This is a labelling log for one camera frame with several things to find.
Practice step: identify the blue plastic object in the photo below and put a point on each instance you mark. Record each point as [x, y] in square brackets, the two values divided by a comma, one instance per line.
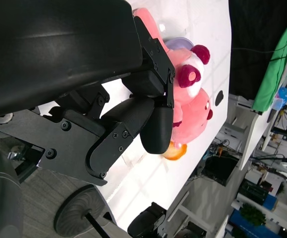
[280, 98]

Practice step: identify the grey round disc base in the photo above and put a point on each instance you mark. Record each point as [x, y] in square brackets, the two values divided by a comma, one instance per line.
[76, 210]

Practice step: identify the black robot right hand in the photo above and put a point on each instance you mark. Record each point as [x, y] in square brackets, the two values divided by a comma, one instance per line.
[147, 220]

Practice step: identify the white desk panel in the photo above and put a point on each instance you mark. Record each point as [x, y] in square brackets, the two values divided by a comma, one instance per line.
[253, 138]

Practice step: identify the pink plush doll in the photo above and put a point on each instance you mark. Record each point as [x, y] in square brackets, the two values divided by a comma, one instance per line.
[195, 119]

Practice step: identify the black table grommet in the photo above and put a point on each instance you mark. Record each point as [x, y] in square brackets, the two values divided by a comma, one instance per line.
[219, 98]

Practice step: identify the green cloth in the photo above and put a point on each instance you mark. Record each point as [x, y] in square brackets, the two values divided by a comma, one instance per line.
[277, 74]

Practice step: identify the orange striped bun toy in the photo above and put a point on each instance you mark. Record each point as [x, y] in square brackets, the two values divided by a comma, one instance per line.
[176, 153]

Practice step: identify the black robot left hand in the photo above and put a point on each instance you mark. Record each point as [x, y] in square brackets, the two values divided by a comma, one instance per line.
[59, 49]

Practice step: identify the black open bin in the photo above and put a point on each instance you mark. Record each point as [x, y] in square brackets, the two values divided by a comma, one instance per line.
[220, 168]

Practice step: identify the green potted plant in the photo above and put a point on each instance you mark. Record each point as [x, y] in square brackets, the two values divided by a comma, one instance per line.
[253, 214]

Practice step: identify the purple plastic plate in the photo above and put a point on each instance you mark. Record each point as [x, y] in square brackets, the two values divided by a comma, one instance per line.
[180, 42]

